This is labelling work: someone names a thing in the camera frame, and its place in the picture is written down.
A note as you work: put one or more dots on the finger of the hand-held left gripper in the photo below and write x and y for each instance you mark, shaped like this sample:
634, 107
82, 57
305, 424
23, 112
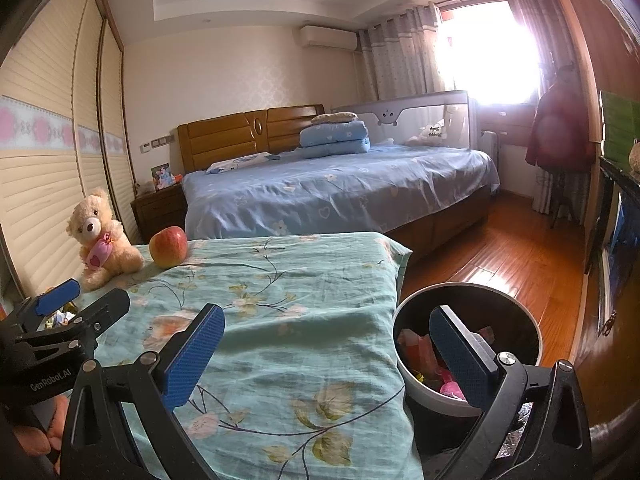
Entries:
107, 307
60, 295

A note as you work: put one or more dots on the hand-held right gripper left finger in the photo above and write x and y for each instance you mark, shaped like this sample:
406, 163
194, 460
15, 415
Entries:
192, 355

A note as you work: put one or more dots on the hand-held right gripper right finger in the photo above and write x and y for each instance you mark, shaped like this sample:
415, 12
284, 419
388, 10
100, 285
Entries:
455, 355

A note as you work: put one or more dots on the white paper wrapper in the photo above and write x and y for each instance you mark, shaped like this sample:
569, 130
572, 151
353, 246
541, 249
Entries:
62, 317

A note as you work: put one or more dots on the black white-rimmed trash bin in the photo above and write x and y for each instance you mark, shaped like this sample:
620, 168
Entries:
515, 320

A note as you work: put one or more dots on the person's left hand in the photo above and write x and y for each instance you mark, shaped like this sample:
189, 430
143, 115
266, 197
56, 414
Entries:
35, 440

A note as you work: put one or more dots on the red plastic wrapper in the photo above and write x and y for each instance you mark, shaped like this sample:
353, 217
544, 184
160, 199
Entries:
415, 345

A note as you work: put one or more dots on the cream teddy bear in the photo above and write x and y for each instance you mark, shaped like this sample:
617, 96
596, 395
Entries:
90, 220

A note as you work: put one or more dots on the red yellow apple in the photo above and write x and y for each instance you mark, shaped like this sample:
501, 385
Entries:
167, 247

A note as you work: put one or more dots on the wooden nightstand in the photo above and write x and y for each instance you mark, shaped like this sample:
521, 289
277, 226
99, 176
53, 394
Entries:
155, 210

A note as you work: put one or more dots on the cream slatted wardrobe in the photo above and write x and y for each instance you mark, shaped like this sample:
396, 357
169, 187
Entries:
50, 185

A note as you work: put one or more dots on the teal floral tablecloth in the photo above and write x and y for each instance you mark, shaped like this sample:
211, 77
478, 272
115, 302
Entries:
300, 310

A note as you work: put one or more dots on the flat blue printed pillow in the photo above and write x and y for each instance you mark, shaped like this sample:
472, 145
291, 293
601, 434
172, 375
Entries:
235, 164

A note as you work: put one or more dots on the wooden headboard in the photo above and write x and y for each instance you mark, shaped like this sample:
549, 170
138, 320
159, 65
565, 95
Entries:
215, 145

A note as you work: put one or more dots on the bed with blue sheet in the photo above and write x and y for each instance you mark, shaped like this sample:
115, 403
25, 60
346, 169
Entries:
325, 195

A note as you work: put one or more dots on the black television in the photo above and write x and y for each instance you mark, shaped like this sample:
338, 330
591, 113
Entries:
607, 210

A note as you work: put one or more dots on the brown wooden dresser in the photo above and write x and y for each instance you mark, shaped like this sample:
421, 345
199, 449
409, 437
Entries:
510, 122

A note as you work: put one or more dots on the folded blue quilt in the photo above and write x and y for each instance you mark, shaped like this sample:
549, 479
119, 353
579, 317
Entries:
332, 137

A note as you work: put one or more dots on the dark red coat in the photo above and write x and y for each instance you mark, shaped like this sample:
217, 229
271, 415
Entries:
560, 125

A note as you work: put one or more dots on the beige lumpy object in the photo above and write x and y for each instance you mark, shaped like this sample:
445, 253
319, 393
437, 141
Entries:
635, 160

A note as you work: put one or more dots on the small grey pillow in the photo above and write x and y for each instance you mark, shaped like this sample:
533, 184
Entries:
332, 117

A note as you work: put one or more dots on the stack of green boxes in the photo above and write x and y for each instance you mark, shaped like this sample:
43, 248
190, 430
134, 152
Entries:
620, 125

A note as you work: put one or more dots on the bright window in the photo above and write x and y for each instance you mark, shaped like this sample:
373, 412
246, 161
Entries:
490, 55

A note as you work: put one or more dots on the grey dotted curtain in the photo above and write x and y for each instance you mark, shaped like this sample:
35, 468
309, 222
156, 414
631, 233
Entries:
395, 55
530, 35

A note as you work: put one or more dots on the photo frame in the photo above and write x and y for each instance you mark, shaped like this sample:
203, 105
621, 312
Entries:
162, 177

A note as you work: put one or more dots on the wall switch panel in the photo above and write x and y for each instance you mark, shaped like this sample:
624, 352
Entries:
157, 142

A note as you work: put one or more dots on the blue mesh bed rail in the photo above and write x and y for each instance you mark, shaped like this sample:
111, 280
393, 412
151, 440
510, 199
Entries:
395, 115

